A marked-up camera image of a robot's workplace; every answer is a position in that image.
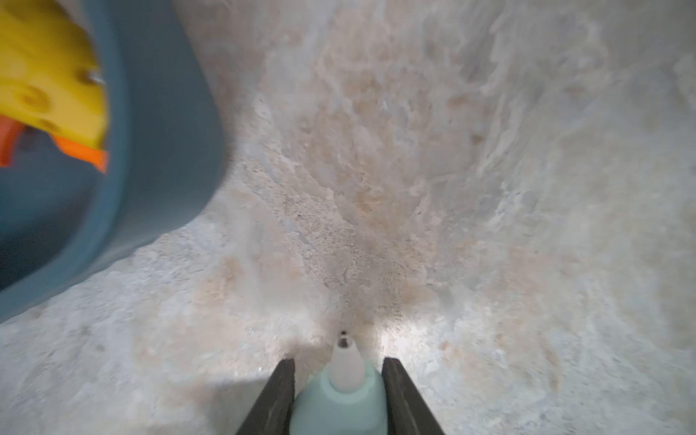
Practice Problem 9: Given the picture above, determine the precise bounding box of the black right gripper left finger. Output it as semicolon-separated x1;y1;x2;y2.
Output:
237;358;295;435

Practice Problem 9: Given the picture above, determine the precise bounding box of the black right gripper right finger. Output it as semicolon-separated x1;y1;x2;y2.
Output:
382;357;445;435

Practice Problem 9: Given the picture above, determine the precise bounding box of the mint green glue gun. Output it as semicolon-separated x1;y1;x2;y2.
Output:
289;331;388;434

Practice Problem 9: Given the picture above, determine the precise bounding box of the yellow glue gun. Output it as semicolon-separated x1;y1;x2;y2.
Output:
1;1;108;150

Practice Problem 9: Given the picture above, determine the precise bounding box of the teal plastic storage box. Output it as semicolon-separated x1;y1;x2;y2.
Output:
1;1;226;320

